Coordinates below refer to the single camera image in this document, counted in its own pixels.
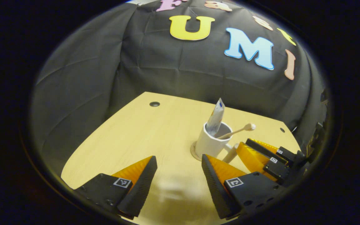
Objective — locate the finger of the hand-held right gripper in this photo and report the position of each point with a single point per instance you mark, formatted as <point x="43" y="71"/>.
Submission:
<point x="255" y="159"/>
<point x="270" y="149"/>

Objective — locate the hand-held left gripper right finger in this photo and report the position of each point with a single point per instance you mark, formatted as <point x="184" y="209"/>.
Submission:
<point x="219" y="193"/>

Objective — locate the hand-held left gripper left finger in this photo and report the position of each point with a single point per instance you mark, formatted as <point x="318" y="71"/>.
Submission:
<point x="139" y="190"/>

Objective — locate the white toothpaste tube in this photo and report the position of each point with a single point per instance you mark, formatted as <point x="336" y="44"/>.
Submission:
<point x="216" y="118"/>

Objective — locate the beige toothbrush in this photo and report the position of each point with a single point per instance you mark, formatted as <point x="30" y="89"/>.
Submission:
<point x="236" y="131"/>

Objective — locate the round cork coaster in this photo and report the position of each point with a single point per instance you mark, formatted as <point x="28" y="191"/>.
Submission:
<point x="193" y="152"/>

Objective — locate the white cup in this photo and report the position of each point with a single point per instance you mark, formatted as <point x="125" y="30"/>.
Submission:
<point x="208" y="146"/>

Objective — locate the light wooden desktop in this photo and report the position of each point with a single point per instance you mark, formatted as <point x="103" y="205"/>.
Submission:
<point x="136" y="131"/>

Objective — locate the black backdrop cloth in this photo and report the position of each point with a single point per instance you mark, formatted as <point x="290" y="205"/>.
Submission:
<point x="105" y="62"/>

